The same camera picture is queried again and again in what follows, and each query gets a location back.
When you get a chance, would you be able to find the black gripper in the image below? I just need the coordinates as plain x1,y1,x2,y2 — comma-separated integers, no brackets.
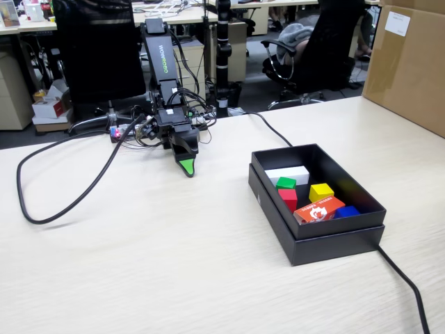
152,106,200,178

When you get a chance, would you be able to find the green cube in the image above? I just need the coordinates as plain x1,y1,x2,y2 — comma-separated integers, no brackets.
276,176,297,191

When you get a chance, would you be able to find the red cube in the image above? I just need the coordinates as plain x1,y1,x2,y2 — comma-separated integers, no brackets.
277,189,298,212

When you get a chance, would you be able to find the yellow cube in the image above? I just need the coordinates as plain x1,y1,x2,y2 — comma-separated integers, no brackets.
308,183,335,202

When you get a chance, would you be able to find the white rectangular box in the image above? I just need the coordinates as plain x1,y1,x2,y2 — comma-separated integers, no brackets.
264,165,311,186

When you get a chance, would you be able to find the black rectangular box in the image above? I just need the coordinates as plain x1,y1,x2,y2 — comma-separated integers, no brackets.
248,143,388,267

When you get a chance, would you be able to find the large brown cardboard box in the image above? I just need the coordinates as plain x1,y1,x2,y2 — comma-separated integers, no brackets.
361,0,445,138

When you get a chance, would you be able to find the blue controller board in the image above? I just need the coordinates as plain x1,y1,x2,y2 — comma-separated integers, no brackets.
109,124,136,143

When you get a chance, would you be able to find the black vertical pole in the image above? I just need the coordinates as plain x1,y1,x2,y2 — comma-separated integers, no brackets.
212,0,241,109

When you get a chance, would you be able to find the plain beige cabinet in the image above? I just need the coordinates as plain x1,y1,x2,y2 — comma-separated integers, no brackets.
210,21,248,84

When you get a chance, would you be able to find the black mesh office chair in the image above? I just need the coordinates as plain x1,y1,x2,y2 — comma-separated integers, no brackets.
51,0,150,135

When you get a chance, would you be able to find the orange printed carton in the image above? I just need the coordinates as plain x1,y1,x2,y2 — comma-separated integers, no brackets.
293,196,346,226

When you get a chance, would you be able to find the white and red carton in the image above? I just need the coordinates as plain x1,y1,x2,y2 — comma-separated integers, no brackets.
31,79,72,125

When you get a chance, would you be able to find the grey cloth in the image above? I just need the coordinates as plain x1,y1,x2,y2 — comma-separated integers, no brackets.
277,22,316,67

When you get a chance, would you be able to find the blue cube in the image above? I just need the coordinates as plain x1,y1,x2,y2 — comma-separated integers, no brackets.
334,205,361,220

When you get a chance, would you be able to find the black chrome-armed office chair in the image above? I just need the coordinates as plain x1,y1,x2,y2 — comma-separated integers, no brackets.
260,0,366,111

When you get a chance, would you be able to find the light wooden office desk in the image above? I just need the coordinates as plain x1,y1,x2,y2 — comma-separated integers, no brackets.
0,5,209,35

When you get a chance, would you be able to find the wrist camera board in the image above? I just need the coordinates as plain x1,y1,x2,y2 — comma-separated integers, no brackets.
133,116,157,141

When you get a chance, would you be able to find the beige drawer cabinet with handles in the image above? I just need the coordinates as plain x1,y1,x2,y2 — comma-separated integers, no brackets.
172,40,206,102

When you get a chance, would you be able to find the large beige pedestal cabinet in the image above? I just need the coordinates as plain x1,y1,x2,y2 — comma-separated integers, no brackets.
0,51,35,132

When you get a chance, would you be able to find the picture frame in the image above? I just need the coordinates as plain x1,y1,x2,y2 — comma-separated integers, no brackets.
0,0,21,28

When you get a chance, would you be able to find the thick black cable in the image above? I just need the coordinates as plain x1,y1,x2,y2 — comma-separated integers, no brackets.
16,111,431,334

